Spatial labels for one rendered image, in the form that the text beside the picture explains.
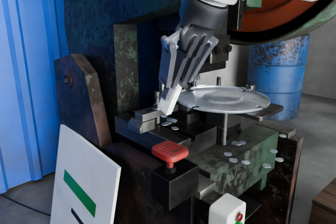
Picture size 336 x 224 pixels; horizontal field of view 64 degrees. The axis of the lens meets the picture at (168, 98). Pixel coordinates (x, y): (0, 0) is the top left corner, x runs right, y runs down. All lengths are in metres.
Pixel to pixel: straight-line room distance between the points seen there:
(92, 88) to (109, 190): 0.35
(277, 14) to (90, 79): 0.72
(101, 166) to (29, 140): 1.00
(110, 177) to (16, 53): 1.07
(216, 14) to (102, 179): 0.69
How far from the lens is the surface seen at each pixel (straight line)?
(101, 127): 1.00
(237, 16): 0.91
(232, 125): 0.86
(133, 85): 0.99
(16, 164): 1.96
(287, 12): 1.12
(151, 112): 0.81
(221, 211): 0.64
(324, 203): 1.25
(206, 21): 0.44
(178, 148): 0.58
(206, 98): 0.84
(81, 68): 1.01
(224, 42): 0.87
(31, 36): 1.81
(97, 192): 1.00
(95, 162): 0.99
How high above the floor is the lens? 1.02
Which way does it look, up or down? 16 degrees down
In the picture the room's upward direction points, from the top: straight up
